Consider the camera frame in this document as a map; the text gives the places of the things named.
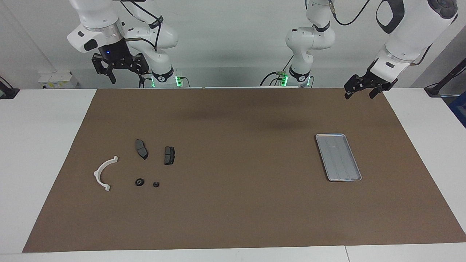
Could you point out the large black bearing gear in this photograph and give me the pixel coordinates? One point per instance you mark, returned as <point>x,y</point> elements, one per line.
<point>140,182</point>

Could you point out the white curved plastic bracket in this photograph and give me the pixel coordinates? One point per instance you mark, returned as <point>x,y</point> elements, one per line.
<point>98,174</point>

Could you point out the silver metal tray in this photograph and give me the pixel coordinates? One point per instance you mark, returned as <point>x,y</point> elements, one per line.
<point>338,158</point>

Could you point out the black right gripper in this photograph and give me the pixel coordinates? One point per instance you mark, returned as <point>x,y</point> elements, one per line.
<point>116,60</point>

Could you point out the rectangular dark grey brake pad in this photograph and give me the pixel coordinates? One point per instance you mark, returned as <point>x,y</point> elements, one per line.
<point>169,155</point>

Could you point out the black table clamp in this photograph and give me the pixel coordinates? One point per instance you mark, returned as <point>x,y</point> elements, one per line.
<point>7,91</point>

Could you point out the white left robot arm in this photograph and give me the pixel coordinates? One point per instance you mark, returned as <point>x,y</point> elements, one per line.
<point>411,32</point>

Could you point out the blue box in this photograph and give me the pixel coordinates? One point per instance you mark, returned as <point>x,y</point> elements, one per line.
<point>459,109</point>

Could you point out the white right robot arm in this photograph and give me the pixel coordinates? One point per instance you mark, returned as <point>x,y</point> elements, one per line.
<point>94,14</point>

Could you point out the brown table mat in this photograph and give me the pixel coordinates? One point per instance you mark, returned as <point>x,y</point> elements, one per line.
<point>233,200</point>

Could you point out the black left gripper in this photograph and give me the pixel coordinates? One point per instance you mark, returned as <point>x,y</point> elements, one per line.
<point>367,82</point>

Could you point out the white wall socket box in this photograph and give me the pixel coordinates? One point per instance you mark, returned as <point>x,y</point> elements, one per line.
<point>58,80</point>

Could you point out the tapered dark grey brake pad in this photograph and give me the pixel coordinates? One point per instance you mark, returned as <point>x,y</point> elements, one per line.
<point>141,148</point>

